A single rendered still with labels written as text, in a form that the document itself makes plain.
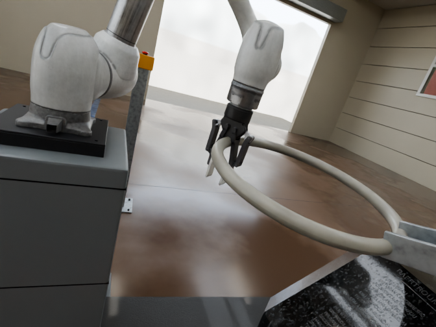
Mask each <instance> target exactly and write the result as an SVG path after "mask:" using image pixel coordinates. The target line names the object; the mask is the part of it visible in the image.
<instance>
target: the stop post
mask: <svg viewBox="0 0 436 327"><path fill-rule="evenodd" d="M154 59H155V58H154V57H152V56H148V55H147V54H144V53H143V54H141V53H139V62H138V79H137V82H136V85H135V86H134V88H133V89H132V93H131V97H130V104H129V109H128V116H127V123H126V127H125V130H126V137H127V154H128V179H127V186H126V187H128V180H129V176H130V170H131V165H132V159H133V155H134V149H135V144H136V138H137V134H138V127H139V121H140V117H141V110H142V106H143V100H144V96H145V89H146V85H147V79H148V75H149V71H152V70H153V66H154ZM126 193H127V190H126V191H125V196H124V201H123V207H122V211H121V213H132V201H133V199H129V198H125V197H126Z"/></svg>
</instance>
